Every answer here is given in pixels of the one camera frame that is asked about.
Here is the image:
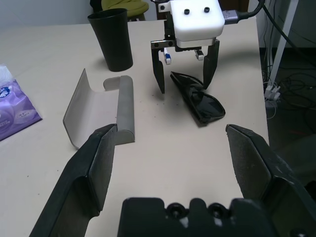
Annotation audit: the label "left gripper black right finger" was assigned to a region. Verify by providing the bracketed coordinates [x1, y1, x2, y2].
[226, 124, 316, 237]

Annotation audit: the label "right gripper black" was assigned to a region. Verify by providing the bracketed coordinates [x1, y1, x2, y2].
[150, 19, 221, 94]

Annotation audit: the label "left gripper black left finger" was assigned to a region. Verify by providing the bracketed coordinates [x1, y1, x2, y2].
[29, 124, 118, 237]

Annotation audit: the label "black sunglasses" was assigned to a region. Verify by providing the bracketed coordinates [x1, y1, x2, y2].
[169, 71, 226, 127]

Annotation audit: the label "grey glasses case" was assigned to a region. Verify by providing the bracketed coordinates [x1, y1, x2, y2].
[62, 68, 136, 150]

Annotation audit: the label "white pen blue cap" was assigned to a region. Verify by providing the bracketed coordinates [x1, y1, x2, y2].
[162, 48, 172, 65]

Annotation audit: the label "white power strip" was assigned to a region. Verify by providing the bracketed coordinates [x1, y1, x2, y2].
[265, 82, 281, 102]

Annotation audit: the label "black plastic cup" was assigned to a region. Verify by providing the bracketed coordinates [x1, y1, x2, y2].
[87, 8, 134, 73]

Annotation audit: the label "green seat wooden stool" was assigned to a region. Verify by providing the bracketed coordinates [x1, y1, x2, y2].
[89, 0, 149, 22]

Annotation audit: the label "purple tissue box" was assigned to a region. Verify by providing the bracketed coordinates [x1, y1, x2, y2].
[0, 79, 43, 142]

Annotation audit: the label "white tissue sheet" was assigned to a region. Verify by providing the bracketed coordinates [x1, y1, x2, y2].
[0, 63, 13, 86]

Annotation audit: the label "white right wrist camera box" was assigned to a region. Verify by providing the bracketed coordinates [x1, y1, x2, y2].
[170, 0, 226, 49]

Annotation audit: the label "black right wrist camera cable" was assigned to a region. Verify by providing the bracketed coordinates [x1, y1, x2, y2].
[223, 0, 316, 62]

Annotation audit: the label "black floor cable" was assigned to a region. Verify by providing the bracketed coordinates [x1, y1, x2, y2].
[277, 73, 316, 135]

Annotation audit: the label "white metal post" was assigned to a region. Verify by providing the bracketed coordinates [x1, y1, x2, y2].
[270, 0, 301, 82]

